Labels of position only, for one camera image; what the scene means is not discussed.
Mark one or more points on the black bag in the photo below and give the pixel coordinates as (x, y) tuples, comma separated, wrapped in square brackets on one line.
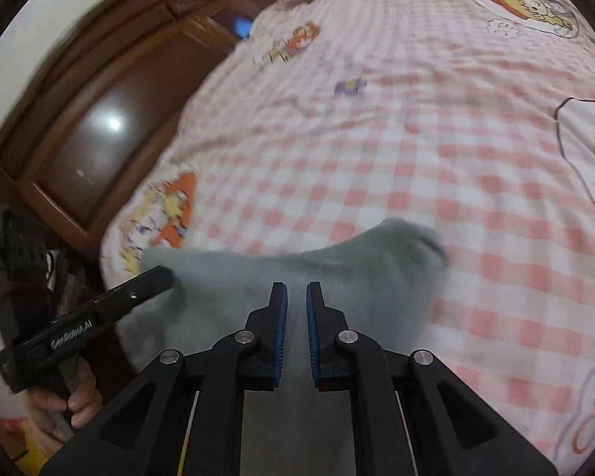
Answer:
[(15, 248)]

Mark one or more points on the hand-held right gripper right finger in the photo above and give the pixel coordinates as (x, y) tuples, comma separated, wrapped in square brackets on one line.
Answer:
[(313, 342)]

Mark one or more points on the person's left hand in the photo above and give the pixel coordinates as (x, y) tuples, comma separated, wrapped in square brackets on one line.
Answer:
[(84, 396)]

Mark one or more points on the grey pants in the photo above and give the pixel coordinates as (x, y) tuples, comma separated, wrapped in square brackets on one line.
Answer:
[(367, 277)]

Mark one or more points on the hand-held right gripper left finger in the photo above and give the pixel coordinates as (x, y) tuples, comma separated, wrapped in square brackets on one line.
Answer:
[(281, 337)]

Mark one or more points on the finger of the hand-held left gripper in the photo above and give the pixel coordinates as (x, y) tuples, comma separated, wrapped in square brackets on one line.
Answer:
[(146, 285)]

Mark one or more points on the pink checked printed blanket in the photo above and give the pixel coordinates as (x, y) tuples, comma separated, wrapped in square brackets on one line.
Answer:
[(377, 134)]

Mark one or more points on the dark wooden wardrobe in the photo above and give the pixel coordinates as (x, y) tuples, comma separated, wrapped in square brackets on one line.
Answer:
[(104, 134)]

